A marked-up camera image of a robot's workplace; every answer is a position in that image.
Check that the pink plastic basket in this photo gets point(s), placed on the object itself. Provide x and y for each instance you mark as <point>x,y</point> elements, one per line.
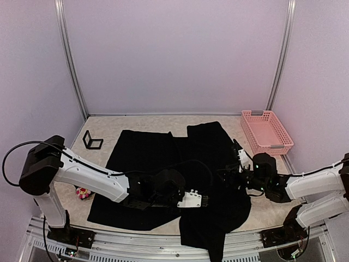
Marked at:
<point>265,133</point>

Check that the flower brooch near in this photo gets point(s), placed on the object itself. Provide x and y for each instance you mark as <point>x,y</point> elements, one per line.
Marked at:
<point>83,193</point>

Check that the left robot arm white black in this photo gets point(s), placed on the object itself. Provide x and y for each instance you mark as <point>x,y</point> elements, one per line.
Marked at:
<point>50,161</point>

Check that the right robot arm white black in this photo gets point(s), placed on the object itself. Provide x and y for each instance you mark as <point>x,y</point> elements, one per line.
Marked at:
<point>263,176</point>

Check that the front aluminium rail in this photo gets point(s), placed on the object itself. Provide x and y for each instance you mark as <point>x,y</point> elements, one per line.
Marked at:
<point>160,244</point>

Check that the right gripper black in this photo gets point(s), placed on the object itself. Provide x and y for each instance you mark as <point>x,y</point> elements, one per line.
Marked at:
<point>236,180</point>

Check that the left aluminium frame post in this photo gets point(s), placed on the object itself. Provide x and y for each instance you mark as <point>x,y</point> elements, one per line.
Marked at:
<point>62,24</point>

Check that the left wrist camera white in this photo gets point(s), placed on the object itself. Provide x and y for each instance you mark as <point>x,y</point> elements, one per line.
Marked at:
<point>193,199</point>

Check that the black brooch stand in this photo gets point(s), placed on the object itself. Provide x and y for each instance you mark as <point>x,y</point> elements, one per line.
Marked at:
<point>90,143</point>

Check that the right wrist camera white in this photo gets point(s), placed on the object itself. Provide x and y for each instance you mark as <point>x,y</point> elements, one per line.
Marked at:
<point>241,156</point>

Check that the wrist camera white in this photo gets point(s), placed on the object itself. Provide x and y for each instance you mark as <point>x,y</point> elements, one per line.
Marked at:
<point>241,156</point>
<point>193,199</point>

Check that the right aluminium frame post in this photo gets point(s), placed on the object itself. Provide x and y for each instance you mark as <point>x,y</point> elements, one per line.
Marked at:
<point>285,42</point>

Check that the aluminium frame post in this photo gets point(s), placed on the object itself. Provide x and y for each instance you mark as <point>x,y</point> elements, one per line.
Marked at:
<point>62,24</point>
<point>285,42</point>

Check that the black t-shirt blue logo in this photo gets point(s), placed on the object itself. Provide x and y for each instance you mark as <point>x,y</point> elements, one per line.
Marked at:
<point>192,178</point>

